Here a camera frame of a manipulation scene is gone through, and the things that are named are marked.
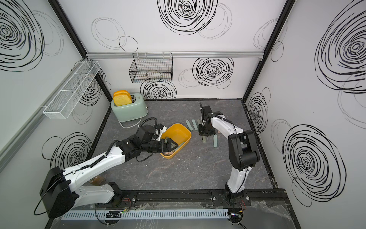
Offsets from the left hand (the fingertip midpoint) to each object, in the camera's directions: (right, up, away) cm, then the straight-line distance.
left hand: (173, 147), depth 75 cm
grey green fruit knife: (+13, +9, +30) cm, 34 cm away
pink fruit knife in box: (-5, -8, +14) cm, 16 cm away
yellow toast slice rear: (-36, +30, +19) cm, 51 cm away
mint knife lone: (+26, -1, +21) cm, 34 cm away
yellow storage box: (+3, +3, +23) cm, 24 cm away
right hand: (+18, +4, +18) cm, 26 cm away
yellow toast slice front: (-36, +27, +19) cm, 49 cm away
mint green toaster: (-27, +21, +25) cm, 42 cm away
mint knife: (+9, +9, +30) cm, 32 cm away
